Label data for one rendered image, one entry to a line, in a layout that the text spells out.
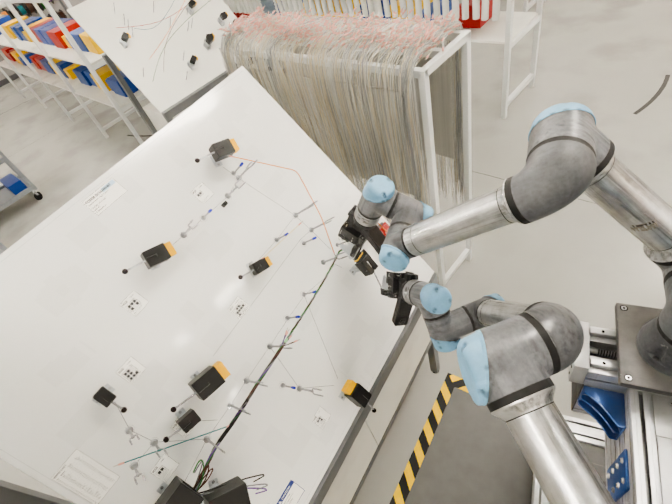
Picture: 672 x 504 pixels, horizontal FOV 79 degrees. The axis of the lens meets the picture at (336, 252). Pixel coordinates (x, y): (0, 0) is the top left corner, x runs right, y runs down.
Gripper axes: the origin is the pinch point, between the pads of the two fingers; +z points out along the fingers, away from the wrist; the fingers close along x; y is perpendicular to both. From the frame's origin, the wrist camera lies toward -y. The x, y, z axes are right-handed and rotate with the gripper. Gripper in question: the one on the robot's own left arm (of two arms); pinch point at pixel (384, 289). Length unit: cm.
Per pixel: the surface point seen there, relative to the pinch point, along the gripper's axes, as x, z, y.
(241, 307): 48.3, -7.1, -3.5
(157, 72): 101, 251, 150
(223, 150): 54, -7, 41
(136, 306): 75, -13, -1
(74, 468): 86, -25, -36
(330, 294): 19.0, 1.0, -1.4
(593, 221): -181, 77, 31
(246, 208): 47, 1, 26
